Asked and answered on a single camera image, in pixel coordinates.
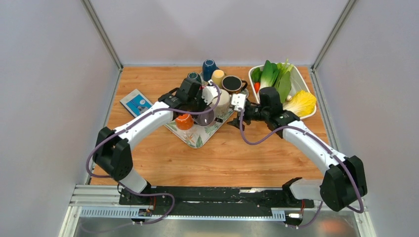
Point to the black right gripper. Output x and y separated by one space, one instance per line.
235 122

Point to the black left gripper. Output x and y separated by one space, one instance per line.
199 95

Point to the orange mug black handle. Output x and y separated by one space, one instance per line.
184 122

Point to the purple mug black handle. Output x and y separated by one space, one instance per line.
209 118

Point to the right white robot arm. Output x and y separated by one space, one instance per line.
344 182

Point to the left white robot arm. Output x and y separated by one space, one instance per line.
113 150

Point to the large floral cream mug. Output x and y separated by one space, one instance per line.
223 104

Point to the dark green faceted mug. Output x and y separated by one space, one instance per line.
195 76

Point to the black floral upright mug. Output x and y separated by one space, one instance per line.
233 84

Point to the pale yellow mug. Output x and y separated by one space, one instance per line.
217 77

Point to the dark blue faceted mug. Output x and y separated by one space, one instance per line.
208 67

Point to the small red tomato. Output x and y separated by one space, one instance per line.
256 87

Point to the floral white serving tray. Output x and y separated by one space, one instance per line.
197 136

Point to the green bok choy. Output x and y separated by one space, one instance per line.
276 75

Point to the yellow napa cabbage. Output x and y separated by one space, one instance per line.
302 104

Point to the white vegetable tub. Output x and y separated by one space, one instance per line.
298 84

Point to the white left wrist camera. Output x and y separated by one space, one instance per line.
209 93

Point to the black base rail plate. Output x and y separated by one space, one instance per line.
215 201

